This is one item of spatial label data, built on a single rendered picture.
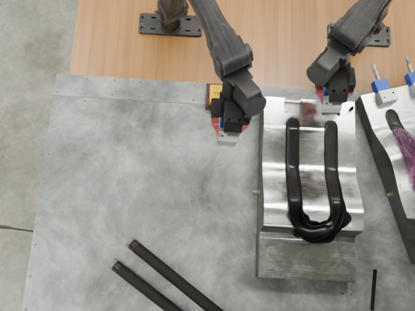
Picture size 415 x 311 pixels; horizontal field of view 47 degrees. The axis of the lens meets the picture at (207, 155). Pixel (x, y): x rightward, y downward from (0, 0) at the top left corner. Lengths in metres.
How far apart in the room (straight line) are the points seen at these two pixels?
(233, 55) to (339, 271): 0.65
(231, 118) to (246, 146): 0.33
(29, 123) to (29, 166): 0.21
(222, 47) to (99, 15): 0.63
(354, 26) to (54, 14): 1.77
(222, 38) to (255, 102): 0.16
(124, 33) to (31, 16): 1.13
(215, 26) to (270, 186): 0.45
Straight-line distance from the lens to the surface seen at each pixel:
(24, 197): 2.30
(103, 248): 1.37
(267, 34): 1.56
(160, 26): 1.54
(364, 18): 1.16
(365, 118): 1.48
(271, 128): 1.34
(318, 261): 1.33
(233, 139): 1.24
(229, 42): 1.07
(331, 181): 1.33
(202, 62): 1.50
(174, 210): 1.36
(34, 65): 2.50
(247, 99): 1.05
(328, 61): 1.14
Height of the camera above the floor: 2.14
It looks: 75 degrees down
